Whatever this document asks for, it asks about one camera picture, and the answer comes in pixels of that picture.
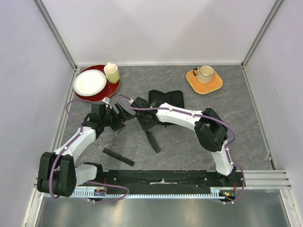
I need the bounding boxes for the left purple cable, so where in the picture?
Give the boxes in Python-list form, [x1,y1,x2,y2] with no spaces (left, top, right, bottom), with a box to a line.
[48,99,130,204]

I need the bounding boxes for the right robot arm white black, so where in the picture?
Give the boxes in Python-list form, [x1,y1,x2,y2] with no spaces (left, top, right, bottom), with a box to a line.
[131,97,236,186]

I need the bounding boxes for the black zipper tool case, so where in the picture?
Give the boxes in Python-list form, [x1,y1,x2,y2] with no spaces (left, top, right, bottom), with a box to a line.
[148,90,185,127]

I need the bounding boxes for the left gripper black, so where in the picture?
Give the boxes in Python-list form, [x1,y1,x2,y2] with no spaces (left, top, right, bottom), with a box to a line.
[101,103,134,132]

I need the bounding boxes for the black handled comb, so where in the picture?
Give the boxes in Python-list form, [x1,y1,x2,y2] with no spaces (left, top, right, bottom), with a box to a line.
[145,131,161,153]

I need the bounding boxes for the silver scissors right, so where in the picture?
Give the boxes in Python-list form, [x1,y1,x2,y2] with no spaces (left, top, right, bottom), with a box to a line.
[104,128,123,148]

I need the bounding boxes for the red round tray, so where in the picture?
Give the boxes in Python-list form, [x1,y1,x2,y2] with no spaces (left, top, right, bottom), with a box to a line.
[74,65,120,102]

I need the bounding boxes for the orange woven coaster mat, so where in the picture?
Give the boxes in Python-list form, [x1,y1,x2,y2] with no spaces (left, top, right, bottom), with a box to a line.
[186,70,223,95]

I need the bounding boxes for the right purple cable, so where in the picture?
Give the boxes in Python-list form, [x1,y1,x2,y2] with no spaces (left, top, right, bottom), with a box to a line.
[117,94,246,205]

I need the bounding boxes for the silver scissors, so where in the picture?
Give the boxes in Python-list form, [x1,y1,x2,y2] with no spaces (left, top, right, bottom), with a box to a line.
[104,128,123,148]
[93,137,102,148]

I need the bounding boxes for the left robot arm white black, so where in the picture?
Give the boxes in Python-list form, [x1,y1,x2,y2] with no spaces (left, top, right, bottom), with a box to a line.
[36,102,134,198]

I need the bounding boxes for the grey slotted cable duct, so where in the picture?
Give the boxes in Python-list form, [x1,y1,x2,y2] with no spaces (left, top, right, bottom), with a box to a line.
[44,186,237,199]

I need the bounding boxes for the white paper plate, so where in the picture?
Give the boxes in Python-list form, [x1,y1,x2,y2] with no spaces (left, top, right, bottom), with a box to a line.
[73,70,107,96]

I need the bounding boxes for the pale yellow cup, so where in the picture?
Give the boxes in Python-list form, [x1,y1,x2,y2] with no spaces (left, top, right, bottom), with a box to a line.
[104,62,120,84]

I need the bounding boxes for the silver scissors left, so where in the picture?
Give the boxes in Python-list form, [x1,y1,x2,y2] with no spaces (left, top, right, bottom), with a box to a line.
[93,137,102,148]

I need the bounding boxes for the purple cable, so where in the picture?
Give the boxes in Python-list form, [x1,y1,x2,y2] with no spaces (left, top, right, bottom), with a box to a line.
[48,99,130,204]
[117,94,246,205]

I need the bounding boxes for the cream mug black handle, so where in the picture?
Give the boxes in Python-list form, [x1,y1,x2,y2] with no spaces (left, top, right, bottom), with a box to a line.
[193,65,214,84]

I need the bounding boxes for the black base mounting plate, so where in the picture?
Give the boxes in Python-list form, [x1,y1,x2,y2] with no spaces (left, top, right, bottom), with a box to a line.
[76,170,245,194]

